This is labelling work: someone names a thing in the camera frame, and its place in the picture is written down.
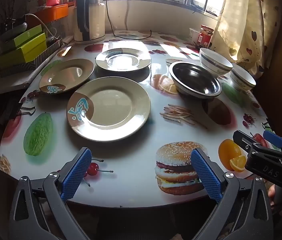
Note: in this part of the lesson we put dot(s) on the grey side shelf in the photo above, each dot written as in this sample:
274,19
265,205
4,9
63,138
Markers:
5,81

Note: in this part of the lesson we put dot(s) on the cream electric kettle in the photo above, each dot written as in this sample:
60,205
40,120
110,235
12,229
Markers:
89,20

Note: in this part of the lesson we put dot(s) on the black binder clip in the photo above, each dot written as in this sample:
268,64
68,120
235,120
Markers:
28,110

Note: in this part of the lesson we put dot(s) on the lime green box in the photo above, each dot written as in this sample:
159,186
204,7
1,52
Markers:
23,51

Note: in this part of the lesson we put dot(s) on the grey oval device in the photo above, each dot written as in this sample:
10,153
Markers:
15,30

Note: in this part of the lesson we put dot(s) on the small black windowsill object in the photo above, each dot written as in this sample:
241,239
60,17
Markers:
193,2

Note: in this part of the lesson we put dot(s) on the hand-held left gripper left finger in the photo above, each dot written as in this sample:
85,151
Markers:
77,172

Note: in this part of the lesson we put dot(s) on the white bowl with blue stripes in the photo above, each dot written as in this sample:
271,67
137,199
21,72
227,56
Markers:
214,60
243,78

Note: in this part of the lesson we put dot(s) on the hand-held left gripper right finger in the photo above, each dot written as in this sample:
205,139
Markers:
206,177

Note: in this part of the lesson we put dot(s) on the white plastic cup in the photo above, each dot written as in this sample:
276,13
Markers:
193,35

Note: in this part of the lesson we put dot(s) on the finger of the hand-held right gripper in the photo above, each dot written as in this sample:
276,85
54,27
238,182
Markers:
246,142
273,138

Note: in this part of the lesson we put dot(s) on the heart print curtain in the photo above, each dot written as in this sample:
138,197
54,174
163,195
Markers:
246,25

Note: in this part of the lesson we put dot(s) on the beige plate with blue motif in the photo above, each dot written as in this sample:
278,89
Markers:
68,73
123,60
116,107

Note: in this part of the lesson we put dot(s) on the striped storage box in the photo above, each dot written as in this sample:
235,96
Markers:
43,56

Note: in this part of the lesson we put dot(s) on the orange plastic tray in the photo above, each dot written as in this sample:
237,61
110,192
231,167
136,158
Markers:
53,11

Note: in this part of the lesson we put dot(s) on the stainless steel bowl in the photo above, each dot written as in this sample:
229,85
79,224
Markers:
193,78

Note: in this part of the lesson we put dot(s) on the dry twig bouquet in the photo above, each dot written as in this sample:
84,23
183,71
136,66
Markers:
8,17

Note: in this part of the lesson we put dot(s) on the food print tablecloth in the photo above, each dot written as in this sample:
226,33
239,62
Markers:
131,160

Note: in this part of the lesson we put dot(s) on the red label sauce jar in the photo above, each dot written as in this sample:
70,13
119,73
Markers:
205,38

